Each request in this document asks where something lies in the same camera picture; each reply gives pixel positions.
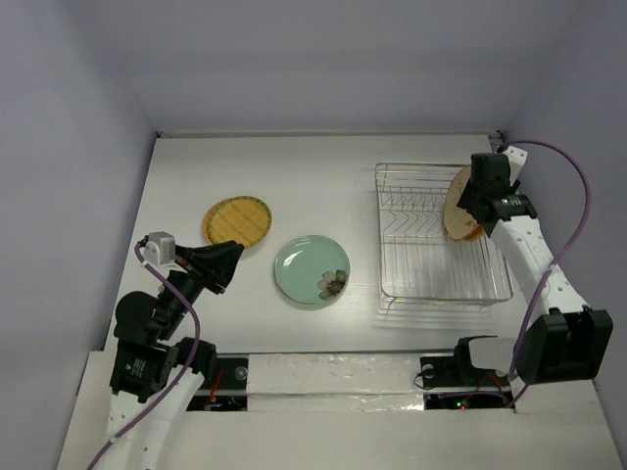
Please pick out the cream floral plate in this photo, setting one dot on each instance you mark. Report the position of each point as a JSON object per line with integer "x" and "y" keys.
{"x": 457, "y": 222}

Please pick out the yellow-green woven plate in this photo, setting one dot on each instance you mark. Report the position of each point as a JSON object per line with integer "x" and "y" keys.
{"x": 249, "y": 220}

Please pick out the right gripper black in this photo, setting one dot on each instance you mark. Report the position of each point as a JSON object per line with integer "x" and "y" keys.
{"x": 470, "y": 197}

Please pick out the teal floral plate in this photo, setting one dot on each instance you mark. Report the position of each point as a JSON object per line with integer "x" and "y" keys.
{"x": 312, "y": 270}

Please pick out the metal wire dish rack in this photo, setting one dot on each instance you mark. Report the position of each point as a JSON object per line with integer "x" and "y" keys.
{"x": 418, "y": 261}

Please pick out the white foam strip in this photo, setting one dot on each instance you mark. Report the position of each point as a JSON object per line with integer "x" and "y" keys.
{"x": 333, "y": 382}

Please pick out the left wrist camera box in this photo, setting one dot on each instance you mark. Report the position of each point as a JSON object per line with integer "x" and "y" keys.
{"x": 158, "y": 248}

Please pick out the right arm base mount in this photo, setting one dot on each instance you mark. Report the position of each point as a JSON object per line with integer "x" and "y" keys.
{"x": 452, "y": 382}

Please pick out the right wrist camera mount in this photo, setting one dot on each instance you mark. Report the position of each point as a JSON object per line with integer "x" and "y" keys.
{"x": 516, "y": 158}

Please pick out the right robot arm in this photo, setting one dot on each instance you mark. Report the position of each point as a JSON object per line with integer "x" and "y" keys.
{"x": 561, "y": 337}

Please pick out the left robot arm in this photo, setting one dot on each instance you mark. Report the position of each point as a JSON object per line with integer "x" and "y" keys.
{"x": 161, "y": 361}

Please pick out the orange wicker plate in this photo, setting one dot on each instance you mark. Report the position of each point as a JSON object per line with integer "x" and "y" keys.
{"x": 476, "y": 233}
{"x": 215, "y": 227}

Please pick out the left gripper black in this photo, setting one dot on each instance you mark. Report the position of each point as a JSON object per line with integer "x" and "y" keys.
{"x": 214, "y": 264}

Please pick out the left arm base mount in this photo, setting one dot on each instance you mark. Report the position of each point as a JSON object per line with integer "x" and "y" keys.
{"x": 228, "y": 390}

